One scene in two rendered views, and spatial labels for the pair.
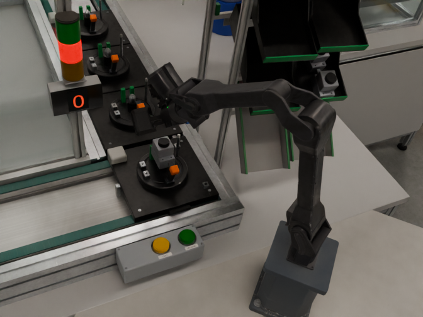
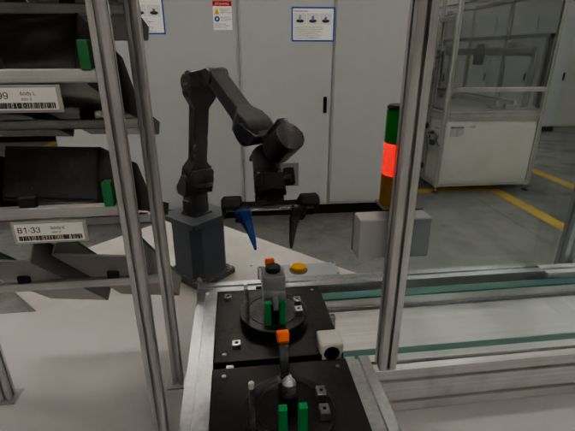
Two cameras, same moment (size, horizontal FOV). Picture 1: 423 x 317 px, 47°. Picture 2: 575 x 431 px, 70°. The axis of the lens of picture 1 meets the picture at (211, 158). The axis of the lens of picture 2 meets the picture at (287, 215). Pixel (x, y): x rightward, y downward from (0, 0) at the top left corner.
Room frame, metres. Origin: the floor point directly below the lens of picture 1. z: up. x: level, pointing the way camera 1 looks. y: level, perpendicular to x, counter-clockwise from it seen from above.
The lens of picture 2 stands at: (1.53, 0.46, 1.49)
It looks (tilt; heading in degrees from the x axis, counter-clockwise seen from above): 22 degrees down; 205
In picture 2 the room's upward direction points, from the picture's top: straight up
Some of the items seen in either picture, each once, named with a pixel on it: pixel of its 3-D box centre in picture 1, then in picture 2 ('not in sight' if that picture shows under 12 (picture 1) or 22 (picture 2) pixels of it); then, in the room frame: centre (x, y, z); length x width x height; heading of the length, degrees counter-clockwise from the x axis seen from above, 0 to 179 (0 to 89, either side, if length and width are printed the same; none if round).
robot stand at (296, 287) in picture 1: (292, 276); (199, 244); (0.64, -0.24, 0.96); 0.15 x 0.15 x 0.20; 76
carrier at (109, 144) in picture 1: (131, 104); (288, 397); (1.10, 0.26, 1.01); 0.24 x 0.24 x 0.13; 32
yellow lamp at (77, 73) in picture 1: (72, 66); (395, 188); (0.89, 0.35, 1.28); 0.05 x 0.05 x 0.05
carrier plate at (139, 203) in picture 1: (162, 175); (273, 321); (0.89, 0.13, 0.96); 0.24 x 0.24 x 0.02; 32
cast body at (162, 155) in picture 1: (162, 148); (273, 284); (0.90, 0.13, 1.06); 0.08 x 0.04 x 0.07; 33
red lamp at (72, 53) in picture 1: (70, 48); (399, 158); (0.89, 0.35, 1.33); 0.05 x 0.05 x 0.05
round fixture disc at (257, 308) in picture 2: (162, 170); (273, 314); (0.89, 0.13, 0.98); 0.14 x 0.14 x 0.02
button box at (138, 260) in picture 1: (160, 252); (298, 280); (0.66, 0.09, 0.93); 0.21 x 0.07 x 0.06; 122
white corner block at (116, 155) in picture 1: (116, 156); (328, 345); (0.92, 0.26, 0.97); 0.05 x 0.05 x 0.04; 32
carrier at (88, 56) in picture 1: (107, 57); not in sight; (1.31, 0.39, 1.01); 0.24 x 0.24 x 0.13; 32
